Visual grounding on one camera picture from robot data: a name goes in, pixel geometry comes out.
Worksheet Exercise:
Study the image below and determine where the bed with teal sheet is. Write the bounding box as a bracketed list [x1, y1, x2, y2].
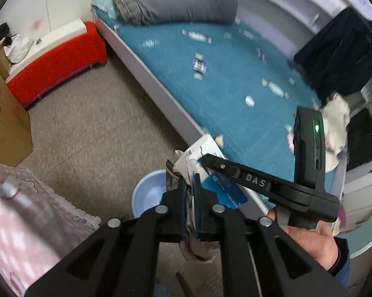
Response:
[91, 0, 372, 259]

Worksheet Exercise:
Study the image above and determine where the grey pillow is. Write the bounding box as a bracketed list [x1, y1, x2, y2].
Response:
[107, 0, 239, 27]

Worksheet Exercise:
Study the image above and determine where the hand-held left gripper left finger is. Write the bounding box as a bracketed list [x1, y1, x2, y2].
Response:
[25, 179, 189, 297]

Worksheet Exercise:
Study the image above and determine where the light blue plastic basin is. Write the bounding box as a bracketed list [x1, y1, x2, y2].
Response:
[132, 170, 186, 220]

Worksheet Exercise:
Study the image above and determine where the white plastic bag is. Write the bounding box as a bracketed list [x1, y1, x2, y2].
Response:
[3, 34, 35, 64]

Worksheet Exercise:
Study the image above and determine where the light blue pillow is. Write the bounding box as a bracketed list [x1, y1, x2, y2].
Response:
[91, 0, 119, 20]

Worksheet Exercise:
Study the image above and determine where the white and blue carton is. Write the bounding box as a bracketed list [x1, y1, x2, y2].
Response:
[186, 134, 249, 211]

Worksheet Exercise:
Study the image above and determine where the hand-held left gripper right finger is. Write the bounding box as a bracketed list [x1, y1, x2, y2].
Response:
[192, 173, 351, 297]

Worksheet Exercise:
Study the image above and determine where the white wardrobe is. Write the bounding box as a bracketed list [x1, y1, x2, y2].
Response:
[0, 0, 95, 48]

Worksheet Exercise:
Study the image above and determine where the person's right hand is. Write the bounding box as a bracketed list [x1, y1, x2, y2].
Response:
[266, 208, 339, 273]

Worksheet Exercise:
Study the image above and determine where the white bedside cabinet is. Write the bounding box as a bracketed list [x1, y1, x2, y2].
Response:
[343, 77, 372, 225]

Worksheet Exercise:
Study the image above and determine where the brown cardboard box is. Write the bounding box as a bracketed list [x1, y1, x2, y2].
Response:
[0, 48, 34, 168]

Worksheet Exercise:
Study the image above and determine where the person's right forearm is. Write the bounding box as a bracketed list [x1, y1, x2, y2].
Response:
[328, 238, 351, 289]

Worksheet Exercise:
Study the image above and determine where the teal quilted bedspread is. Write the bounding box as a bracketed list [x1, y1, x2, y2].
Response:
[95, 9, 336, 192]

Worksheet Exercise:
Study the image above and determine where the dark jacket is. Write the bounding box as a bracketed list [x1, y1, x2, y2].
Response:
[293, 6, 372, 103]

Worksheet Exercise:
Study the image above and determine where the grey paper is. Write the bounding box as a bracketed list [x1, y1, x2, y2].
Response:
[166, 150, 219, 264]

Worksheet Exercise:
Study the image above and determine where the crumpled white cloth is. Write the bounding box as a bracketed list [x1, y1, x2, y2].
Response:
[319, 93, 352, 157]

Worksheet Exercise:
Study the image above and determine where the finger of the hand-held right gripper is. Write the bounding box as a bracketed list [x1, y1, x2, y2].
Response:
[198, 154, 273, 193]

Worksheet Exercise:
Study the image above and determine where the red bench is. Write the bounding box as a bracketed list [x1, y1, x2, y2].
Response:
[5, 21, 108, 108]

